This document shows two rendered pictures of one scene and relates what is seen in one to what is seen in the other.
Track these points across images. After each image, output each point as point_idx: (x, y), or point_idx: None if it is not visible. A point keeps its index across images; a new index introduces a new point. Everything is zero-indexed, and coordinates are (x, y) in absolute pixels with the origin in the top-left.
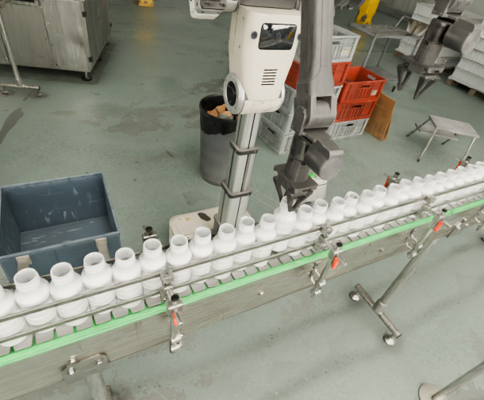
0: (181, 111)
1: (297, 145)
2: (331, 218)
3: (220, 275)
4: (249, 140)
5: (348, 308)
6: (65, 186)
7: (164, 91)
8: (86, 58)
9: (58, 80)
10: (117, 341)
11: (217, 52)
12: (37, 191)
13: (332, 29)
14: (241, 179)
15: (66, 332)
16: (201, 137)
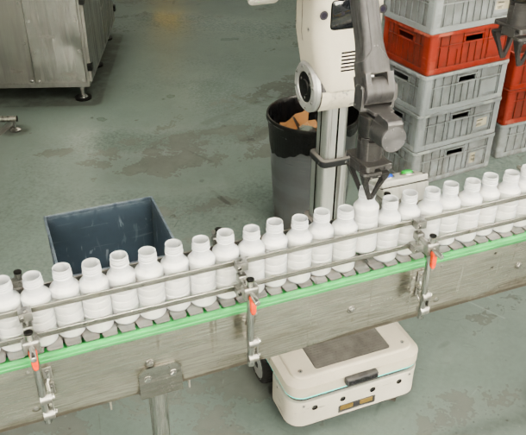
0: (238, 133)
1: (362, 122)
2: (426, 211)
3: (298, 274)
4: (335, 146)
5: None
6: (110, 215)
7: (208, 104)
8: (83, 66)
9: (40, 104)
10: (192, 347)
11: (294, 29)
12: (80, 222)
13: (379, 12)
14: (331, 204)
15: (147, 324)
16: (273, 164)
